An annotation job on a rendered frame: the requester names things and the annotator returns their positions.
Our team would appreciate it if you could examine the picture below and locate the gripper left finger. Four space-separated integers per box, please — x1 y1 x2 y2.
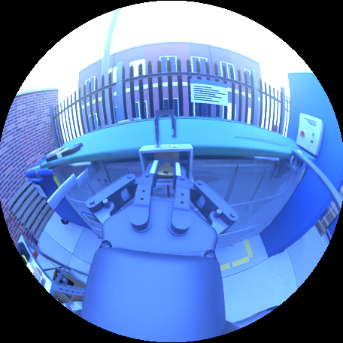
86 159 159 233

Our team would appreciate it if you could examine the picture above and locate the white bin handle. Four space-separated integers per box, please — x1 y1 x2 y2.
47 173 78 213

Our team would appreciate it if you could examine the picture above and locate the white and blue sign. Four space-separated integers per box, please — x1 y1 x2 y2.
189 77 229 107

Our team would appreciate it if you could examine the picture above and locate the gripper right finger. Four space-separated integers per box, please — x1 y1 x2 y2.
168 161 240 237

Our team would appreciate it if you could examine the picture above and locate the teal bin lid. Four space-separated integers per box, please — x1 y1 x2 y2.
39 117 293 170

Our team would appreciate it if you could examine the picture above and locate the brown slatted crate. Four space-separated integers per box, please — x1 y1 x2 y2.
314 187 341 238

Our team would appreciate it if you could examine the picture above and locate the blue handled tool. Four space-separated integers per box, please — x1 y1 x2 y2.
24 165 53 180

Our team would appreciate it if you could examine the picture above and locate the brass bin lock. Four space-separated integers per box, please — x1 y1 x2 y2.
156 163 175 179

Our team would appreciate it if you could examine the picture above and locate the pale grey bin body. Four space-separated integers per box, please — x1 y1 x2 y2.
50 153 308 242

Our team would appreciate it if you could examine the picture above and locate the blue wheeled bin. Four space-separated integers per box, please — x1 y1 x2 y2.
39 171 93 229

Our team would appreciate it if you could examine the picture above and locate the blue cabinet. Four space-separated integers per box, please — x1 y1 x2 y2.
259 71 343 259

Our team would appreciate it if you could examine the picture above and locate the red brick building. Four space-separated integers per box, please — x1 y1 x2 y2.
77 41 263 127

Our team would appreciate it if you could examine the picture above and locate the grey slatted pallet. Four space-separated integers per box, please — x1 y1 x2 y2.
10 181 56 240

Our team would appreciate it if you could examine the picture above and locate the black railing fence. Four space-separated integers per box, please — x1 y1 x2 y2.
50 59 292 147

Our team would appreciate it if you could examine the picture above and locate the grey lamp post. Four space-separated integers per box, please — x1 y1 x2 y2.
99 8 121 81

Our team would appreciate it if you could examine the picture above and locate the grey perforated bracket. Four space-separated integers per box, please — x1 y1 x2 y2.
50 267 87 298

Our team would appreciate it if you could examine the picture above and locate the white cart with red marks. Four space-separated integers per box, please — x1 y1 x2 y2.
15 235 54 292

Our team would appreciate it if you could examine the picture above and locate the white control box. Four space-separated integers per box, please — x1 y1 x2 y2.
296 111 325 157

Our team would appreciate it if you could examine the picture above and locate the pale grey lock bar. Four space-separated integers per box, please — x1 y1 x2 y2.
290 148 343 208

